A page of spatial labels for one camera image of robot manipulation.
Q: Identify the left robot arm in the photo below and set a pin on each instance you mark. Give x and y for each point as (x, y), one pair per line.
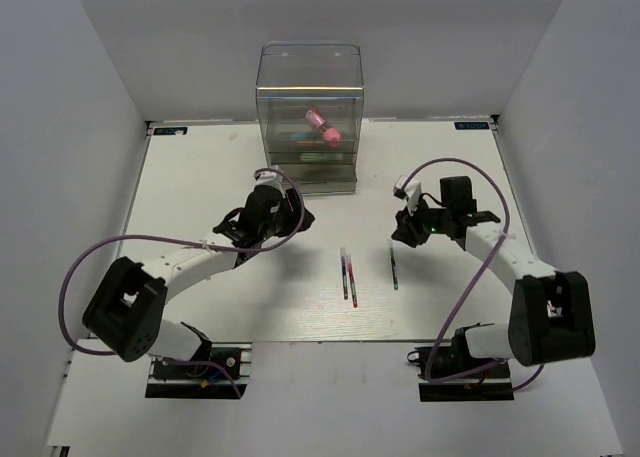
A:
(126, 311)

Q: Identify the red pen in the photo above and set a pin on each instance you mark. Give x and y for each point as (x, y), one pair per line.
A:
(352, 283)

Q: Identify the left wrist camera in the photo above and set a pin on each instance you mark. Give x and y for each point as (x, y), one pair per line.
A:
(271, 177)

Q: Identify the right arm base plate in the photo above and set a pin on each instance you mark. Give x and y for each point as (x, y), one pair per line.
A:
(490, 385)

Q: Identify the purple pen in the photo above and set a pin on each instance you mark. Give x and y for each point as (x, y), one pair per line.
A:
(344, 276)

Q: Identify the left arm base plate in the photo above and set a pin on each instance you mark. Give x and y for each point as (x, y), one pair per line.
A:
(225, 378)

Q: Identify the left blue table label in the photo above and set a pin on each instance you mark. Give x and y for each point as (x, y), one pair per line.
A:
(170, 131)

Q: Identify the green pen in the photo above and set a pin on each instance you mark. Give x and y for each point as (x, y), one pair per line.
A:
(393, 268)

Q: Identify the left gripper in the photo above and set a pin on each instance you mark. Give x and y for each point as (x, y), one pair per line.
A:
(294, 216)

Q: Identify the blue table label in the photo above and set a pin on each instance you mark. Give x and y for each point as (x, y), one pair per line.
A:
(471, 125)
(170, 131)

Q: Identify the green capped highlighter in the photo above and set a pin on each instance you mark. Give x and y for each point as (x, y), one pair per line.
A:
(317, 157)

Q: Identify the right blue table label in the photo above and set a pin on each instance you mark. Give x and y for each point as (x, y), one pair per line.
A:
(471, 125)

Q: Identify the clear plastic drawer organizer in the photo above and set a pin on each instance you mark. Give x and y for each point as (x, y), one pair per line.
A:
(310, 99)

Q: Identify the pink capped clip jar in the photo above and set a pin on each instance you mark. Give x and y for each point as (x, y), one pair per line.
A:
(329, 133)

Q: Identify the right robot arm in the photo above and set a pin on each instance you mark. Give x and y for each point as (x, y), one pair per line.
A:
(550, 318)

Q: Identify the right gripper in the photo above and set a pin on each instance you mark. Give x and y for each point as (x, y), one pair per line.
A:
(409, 230)

